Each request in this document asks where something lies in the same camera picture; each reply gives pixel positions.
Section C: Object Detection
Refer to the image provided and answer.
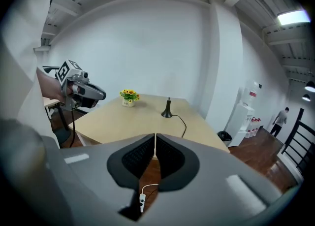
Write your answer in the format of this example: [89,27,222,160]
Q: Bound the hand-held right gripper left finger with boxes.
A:
[40,133,156,226]

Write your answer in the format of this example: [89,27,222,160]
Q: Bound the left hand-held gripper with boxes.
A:
[56,59,107,112]

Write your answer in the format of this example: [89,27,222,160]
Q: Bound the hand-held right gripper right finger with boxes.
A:
[141,133,284,226]

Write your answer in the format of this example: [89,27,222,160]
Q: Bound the black lamp cable with switch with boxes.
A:
[171,114,188,139]

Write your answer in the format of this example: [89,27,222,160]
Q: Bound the person's left forearm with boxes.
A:
[36,66,65,104]

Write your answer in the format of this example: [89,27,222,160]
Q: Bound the person's left hand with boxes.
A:
[57,84,86,103]

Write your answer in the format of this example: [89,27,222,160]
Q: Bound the sunflowers in white pot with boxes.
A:
[119,89,141,108]

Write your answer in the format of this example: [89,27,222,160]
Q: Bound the black trash bin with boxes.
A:
[217,130,232,142]

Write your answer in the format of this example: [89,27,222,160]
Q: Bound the black office chair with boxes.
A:
[42,65,61,74]

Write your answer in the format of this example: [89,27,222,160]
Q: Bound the white water dispenser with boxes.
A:
[228,101,255,147]

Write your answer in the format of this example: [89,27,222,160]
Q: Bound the white power strip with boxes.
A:
[139,183,159,213]

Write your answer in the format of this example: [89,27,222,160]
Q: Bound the person's white shirt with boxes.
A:
[0,0,62,151]

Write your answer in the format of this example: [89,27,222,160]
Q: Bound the clear water dispenser bottle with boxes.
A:
[242,80,259,107]

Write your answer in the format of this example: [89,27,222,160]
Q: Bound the black metal railing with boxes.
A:
[282,107,315,179]

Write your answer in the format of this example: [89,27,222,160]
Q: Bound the rectangular ceiling light panel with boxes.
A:
[277,9,312,27]

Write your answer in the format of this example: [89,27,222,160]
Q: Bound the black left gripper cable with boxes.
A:
[69,108,76,148]

